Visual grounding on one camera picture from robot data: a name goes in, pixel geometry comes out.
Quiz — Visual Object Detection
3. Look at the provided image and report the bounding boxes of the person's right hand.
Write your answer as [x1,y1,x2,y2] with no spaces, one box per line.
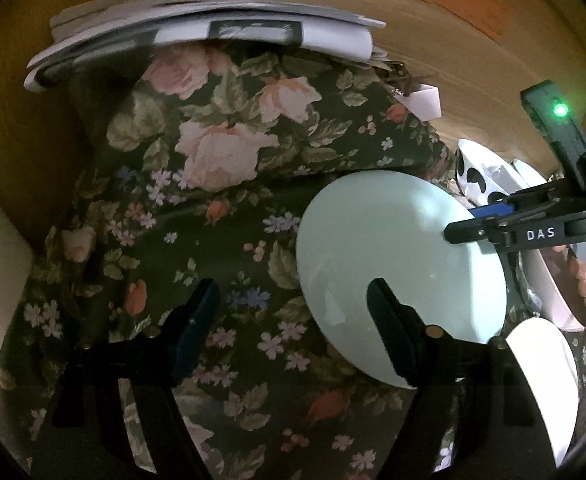
[553,245,586,308]

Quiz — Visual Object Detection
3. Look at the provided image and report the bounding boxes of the white round plate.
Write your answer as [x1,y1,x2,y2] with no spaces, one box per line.
[506,318,579,466]

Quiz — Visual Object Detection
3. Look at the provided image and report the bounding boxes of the mint green plate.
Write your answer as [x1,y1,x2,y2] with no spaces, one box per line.
[295,171,508,388]

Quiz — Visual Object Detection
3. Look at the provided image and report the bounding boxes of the small white paper box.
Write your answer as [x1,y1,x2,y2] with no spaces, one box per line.
[396,84,442,122]

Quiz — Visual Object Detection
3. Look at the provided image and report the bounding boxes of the floral dark green cloth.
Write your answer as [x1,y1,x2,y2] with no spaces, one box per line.
[0,41,586,480]

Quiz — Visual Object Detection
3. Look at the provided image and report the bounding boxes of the stack of papers and magazines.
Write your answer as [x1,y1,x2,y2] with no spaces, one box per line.
[24,0,386,92]

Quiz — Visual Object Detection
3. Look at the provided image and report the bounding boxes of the dark brown rimmed plate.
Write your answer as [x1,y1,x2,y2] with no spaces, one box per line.
[506,246,586,333]

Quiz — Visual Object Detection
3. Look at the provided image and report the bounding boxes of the white bowl with black spots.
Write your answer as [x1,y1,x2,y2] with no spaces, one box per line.
[456,139,548,206]

